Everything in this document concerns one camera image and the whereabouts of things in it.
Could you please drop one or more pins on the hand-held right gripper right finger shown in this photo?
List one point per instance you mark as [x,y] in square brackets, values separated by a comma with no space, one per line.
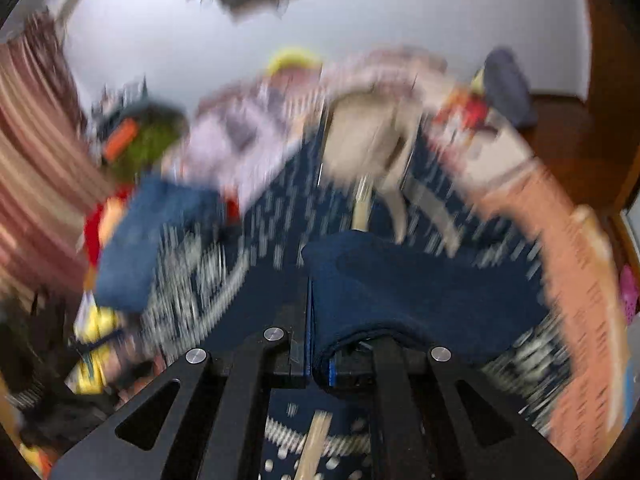
[331,376]

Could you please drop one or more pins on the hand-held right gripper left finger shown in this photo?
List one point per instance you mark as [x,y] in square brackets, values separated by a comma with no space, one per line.
[296,360]

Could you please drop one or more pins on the dark navy garment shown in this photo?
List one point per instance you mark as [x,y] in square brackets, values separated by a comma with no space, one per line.
[405,290]

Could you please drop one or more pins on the navy white patterned cloth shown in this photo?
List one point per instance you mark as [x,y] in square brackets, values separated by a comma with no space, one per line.
[280,240]

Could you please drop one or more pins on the wooden stick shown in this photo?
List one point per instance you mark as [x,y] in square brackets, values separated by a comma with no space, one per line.
[315,440]

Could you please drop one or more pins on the folded blue denim garment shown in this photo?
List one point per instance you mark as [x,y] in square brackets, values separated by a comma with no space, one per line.
[145,240]

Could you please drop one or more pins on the yellow printed cloth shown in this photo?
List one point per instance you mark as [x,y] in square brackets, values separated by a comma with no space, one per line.
[95,345]

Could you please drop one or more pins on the beige garment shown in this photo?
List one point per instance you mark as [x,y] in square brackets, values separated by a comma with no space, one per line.
[367,135]

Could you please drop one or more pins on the red cloth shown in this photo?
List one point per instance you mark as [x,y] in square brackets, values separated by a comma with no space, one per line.
[100,225]

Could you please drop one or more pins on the newspaper print blanket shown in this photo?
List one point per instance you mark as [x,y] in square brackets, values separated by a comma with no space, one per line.
[575,270]

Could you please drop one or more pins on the green bag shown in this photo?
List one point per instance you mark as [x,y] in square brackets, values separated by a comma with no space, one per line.
[147,137]

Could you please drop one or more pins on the orange box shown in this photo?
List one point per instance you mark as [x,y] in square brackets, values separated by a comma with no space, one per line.
[120,140]

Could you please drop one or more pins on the yellow round object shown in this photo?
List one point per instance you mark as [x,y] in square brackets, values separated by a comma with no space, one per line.
[294,60]

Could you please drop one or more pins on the pink slipper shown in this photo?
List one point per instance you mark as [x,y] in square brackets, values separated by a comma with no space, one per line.
[629,290]

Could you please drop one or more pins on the striped pink curtain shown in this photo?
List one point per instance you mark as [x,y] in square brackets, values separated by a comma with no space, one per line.
[35,170]

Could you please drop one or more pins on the dark blue pillow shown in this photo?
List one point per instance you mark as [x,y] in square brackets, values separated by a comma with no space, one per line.
[507,85]

